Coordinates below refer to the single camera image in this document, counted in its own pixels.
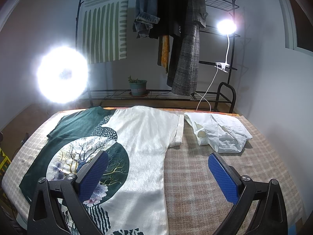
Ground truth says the blue denim jacket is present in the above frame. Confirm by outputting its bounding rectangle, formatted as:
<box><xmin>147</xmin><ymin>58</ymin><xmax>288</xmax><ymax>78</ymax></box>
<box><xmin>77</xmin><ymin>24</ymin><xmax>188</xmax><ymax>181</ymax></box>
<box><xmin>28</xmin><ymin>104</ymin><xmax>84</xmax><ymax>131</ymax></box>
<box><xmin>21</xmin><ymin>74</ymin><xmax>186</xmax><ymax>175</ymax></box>
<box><xmin>133</xmin><ymin>0</ymin><xmax>160</xmax><ymax>38</ymax></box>

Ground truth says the black hanging coat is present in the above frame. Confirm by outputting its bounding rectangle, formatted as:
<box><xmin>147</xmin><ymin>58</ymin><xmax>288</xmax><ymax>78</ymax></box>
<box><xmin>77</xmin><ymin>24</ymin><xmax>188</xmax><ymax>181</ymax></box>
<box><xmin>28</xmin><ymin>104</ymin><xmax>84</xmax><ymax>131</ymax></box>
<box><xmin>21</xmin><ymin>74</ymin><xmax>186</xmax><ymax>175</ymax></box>
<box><xmin>149</xmin><ymin>0</ymin><xmax>183</xmax><ymax>39</ymax></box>

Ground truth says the black metal clothes rack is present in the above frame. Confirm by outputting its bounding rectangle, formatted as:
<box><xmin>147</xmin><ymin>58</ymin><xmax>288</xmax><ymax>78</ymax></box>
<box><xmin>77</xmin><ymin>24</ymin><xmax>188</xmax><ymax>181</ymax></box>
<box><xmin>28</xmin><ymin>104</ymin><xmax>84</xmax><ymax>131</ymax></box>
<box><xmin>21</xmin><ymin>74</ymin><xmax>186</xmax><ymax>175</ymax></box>
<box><xmin>74</xmin><ymin>0</ymin><xmax>241</xmax><ymax>114</ymax></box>

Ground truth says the green striped hanging cloth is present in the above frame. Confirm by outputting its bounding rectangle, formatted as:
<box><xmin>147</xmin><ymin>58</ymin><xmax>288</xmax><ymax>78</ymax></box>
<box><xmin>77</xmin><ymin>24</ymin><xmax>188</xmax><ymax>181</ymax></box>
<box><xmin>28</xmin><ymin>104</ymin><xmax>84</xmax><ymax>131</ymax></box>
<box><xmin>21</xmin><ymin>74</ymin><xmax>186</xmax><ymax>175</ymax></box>
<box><xmin>78</xmin><ymin>0</ymin><xmax>129</xmax><ymax>64</ymax></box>

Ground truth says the plaid beige bed blanket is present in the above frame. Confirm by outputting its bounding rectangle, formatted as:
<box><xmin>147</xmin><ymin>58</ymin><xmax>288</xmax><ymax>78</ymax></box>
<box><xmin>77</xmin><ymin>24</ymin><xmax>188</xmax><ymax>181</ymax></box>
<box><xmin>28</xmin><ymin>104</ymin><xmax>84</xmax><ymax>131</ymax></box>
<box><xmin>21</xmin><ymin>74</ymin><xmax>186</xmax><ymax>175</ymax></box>
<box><xmin>2</xmin><ymin>106</ymin><xmax>302</xmax><ymax>234</ymax></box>

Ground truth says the ring light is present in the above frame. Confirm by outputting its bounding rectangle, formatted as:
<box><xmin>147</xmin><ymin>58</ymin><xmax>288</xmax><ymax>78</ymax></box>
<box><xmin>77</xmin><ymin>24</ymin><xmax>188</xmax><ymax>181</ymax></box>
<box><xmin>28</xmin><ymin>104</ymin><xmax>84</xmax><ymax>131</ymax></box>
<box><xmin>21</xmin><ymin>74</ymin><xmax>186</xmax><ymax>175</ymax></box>
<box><xmin>36</xmin><ymin>46</ymin><xmax>88</xmax><ymax>104</ymax></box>

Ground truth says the potted plant green pot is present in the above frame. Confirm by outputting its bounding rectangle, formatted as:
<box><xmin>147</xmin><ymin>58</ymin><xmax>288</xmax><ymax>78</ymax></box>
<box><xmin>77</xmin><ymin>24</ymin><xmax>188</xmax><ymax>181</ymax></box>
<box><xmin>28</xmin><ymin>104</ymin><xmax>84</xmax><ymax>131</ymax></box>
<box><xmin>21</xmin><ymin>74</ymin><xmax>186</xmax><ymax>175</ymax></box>
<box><xmin>128</xmin><ymin>76</ymin><xmax>148</xmax><ymax>97</ymax></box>

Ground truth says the green white printed t-shirt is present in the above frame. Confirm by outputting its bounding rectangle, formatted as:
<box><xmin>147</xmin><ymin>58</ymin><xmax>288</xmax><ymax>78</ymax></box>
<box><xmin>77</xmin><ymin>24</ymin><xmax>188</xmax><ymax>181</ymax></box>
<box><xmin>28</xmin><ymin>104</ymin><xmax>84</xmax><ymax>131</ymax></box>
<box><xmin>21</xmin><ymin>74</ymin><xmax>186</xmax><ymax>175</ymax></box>
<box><xmin>20</xmin><ymin>106</ymin><xmax>184</xmax><ymax>234</ymax></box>

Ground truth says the white clip lamp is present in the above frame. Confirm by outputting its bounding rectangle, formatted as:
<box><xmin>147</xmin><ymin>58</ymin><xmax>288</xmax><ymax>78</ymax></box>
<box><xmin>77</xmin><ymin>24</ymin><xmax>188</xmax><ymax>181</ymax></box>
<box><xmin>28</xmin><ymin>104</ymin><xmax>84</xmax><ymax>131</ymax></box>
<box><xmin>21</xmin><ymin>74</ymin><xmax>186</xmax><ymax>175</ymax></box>
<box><xmin>215</xmin><ymin>19</ymin><xmax>237</xmax><ymax>73</ymax></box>

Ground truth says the yellow hanging scarf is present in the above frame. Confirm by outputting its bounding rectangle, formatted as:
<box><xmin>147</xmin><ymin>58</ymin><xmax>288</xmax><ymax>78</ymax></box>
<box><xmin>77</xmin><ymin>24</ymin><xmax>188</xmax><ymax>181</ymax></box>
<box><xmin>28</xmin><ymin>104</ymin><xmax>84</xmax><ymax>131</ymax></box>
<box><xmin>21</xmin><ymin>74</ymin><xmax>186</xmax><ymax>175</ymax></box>
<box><xmin>157</xmin><ymin>35</ymin><xmax>170</xmax><ymax>73</ymax></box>

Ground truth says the white lamp cable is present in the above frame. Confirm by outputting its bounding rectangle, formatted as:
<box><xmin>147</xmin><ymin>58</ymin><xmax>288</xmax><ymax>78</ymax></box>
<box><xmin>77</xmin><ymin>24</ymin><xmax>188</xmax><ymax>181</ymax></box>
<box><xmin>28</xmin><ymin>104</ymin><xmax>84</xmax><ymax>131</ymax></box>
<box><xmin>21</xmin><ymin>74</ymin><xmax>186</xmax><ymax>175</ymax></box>
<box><xmin>196</xmin><ymin>67</ymin><xmax>219</xmax><ymax>111</ymax></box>

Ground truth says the grey plaid coat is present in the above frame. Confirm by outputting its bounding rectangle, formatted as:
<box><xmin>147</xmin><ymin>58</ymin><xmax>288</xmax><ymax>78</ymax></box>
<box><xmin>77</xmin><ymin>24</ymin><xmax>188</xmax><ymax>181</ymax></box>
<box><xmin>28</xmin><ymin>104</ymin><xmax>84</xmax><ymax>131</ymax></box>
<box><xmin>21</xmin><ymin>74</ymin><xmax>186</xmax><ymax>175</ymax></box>
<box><xmin>167</xmin><ymin>0</ymin><xmax>207</xmax><ymax>96</ymax></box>

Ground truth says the folded white shirt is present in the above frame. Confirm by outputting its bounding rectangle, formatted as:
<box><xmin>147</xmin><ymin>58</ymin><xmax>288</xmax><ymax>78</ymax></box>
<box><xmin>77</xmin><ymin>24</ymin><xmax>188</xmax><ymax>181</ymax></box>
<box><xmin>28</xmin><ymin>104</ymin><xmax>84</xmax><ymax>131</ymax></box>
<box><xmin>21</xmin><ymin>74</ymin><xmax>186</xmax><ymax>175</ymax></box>
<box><xmin>184</xmin><ymin>112</ymin><xmax>253</xmax><ymax>154</ymax></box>

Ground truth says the window frame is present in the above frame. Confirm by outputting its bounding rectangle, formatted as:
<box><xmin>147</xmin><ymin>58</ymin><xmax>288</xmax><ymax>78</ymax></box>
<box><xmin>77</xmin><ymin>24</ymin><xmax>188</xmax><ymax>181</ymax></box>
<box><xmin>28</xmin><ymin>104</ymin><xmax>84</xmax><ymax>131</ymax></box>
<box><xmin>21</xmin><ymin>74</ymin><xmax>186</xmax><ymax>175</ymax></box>
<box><xmin>279</xmin><ymin>0</ymin><xmax>312</xmax><ymax>56</ymax></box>

